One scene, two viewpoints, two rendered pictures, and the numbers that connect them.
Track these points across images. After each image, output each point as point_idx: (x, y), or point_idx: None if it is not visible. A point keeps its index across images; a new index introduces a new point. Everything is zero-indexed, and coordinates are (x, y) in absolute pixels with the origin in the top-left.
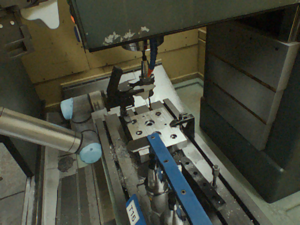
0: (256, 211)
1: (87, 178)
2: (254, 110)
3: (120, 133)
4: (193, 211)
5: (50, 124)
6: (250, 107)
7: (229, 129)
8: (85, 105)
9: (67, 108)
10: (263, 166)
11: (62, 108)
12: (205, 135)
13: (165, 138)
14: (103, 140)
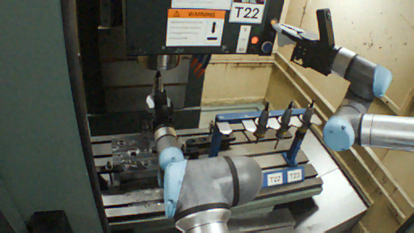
0: (230, 127)
1: None
2: (173, 81)
3: (117, 192)
4: (280, 112)
5: None
6: (169, 81)
7: (144, 116)
8: (179, 143)
9: (180, 154)
10: (187, 116)
11: (180, 158)
12: None
13: None
14: (122, 211)
